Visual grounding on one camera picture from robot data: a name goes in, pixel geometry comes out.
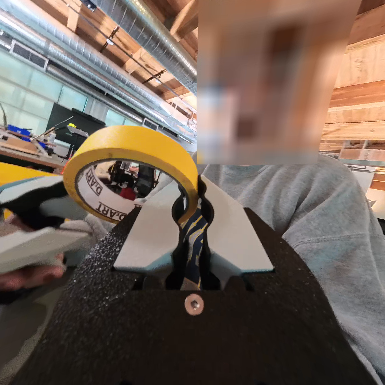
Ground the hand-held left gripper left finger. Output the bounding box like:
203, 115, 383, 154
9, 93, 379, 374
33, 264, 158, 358
114, 180, 188, 286

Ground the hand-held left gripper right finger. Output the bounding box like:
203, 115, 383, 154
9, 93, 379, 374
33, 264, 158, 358
197, 174, 275, 291

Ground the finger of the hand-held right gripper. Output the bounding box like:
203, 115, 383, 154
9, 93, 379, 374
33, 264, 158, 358
0, 226, 94, 275
0, 176, 88, 230

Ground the yellow plastic bin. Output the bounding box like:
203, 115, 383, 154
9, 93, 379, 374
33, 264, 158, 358
0, 162, 65, 188

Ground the yellow tape roll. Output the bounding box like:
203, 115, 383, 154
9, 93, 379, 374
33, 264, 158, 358
63, 126, 200, 224

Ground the person's right hand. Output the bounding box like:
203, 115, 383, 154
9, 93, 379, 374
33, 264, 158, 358
0, 265, 66, 292

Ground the wooden-edged desk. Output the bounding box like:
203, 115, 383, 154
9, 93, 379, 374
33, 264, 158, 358
0, 140, 66, 169

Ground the blue plastic crate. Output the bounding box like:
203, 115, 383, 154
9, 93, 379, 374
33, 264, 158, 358
7, 123, 33, 136

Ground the grey printed sweatshirt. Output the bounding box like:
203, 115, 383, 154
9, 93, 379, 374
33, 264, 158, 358
83, 153, 385, 380

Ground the black wall screen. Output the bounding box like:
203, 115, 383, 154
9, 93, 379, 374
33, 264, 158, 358
46, 102, 106, 152

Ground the large silver air duct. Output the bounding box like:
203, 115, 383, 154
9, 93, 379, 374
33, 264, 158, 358
90, 0, 198, 91

